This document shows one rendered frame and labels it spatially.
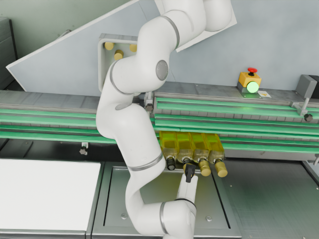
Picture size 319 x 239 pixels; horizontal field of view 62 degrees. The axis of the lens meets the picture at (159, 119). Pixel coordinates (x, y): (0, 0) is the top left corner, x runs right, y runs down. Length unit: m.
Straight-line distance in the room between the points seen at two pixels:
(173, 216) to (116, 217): 0.32
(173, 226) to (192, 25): 0.47
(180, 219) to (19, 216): 0.54
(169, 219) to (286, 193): 0.69
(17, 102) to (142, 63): 0.77
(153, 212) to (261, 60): 0.83
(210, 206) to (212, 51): 0.62
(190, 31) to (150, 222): 0.45
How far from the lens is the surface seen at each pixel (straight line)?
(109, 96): 0.63
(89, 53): 1.16
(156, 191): 1.01
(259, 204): 1.14
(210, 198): 1.03
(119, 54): 1.07
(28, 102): 1.20
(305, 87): 1.31
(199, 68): 1.18
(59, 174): 1.09
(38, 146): 1.31
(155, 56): 0.54
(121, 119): 0.53
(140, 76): 0.54
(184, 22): 0.64
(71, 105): 1.14
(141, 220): 0.68
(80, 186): 1.03
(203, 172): 0.93
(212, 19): 0.75
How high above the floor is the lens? 1.84
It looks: 59 degrees down
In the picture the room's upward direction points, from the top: 174 degrees clockwise
